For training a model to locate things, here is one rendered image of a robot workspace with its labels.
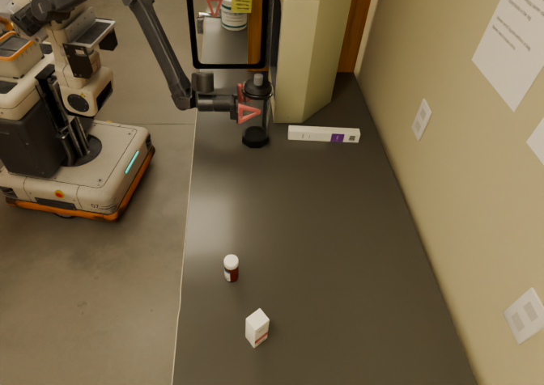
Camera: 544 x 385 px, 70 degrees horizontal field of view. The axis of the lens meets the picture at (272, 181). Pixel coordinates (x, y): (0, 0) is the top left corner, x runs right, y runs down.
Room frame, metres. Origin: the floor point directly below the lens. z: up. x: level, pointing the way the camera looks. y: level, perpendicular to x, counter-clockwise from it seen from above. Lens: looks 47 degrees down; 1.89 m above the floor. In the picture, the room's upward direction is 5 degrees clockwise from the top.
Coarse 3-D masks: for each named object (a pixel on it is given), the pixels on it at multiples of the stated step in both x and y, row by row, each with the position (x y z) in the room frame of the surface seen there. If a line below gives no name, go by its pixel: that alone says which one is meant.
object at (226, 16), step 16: (208, 0) 1.45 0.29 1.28; (224, 0) 1.47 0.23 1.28; (240, 0) 1.47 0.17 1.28; (256, 0) 1.48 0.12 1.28; (208, 16) 1.45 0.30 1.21; (224, 16) 1.46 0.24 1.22; (240, 16) 1.47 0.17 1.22; (256, 16) 1.48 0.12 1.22; (208, 32) 1.45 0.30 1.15; (224, 32) 1.46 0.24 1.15; (240, 32) 1.47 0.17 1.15; (256, 32) 1.49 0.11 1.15; (208, 48) 1.45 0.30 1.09; (224, 48) 1.46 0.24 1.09; (240, 48) 1.47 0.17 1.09; (256, 48) 1.49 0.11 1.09
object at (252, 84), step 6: (252, 78) 1.11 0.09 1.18; (258, 78) 1.07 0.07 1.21; (264, 78) 1.12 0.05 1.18; (246, 84) 1.08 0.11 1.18; (252, 84) 1.08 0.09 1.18; (258, 84) 1.07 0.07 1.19; (264, 84) 1.08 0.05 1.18; (270, 84) 1.10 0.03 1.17; (246, 90) 1.06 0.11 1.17; (252, 90) 1.05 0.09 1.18; (258, 90) 1.05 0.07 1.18; (264, 90) 1.05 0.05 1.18; (270, 90) 1.07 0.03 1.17
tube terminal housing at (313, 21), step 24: (288, 0) 1.19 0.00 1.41; (312, 0) 1.20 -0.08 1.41; (336, 0) 1.28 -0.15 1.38; (288, 24) 1.19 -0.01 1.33; (312, 24) 1.20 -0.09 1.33; (336, 24) 1.31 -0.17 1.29; (288, 48) 1.19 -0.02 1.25; (312, 48) 1.21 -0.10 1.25; (336, 48) 1.33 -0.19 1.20; (288, 72) 1.20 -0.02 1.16; (312, 72) 1.22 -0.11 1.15; (336, 72) 1.36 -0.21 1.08; (288, 96) 1.20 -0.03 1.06; (312, 96) 1.25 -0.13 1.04; (288, 120) 1.20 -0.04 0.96
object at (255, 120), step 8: (272, 88) 1.08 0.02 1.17; (256, 96) 1.03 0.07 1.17; (264, 96) 1.04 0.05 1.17; (248, 104) 1.05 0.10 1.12; (256, 104) 1.04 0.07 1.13; (264, 104) 1.05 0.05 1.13; (248, 112) 1.05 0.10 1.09; (264, 112) 1.05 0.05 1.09; (248, 120) 1.05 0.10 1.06; (256, 120) 1.04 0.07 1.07; (264, 120) 1.05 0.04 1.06; (248, 128) 1.05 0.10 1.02; (256, 128) 1.04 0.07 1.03; (264, 128) 1.05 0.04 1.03; (248, 136) 1.04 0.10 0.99; (256, 136) 1.04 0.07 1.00; (264, 136) 1.05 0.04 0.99
